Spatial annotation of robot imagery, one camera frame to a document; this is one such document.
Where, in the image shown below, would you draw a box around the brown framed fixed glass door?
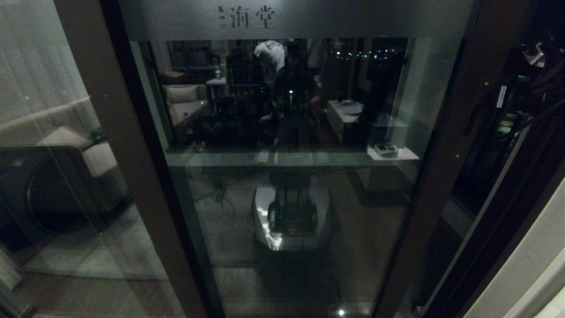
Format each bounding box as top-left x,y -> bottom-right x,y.
0,0 -> 210,318

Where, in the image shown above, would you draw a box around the grey floor rug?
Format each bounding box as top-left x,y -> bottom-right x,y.
22,201 -> 170,282

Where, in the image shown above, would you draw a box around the recessed metal door handle plate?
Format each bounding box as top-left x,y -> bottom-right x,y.
457,77 -> 493,159

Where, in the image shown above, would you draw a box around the dark framed window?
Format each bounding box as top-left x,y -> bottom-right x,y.
452,0 -> 565,221

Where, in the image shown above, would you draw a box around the brown framed sliding glass door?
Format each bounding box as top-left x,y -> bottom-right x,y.
119,0 -> 532,318

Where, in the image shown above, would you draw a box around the grey and beige sofa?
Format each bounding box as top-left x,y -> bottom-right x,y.
0,96 -> 133,217

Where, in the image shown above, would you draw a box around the dark brown door jamb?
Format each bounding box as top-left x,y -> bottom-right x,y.
422,42 -> 565,318

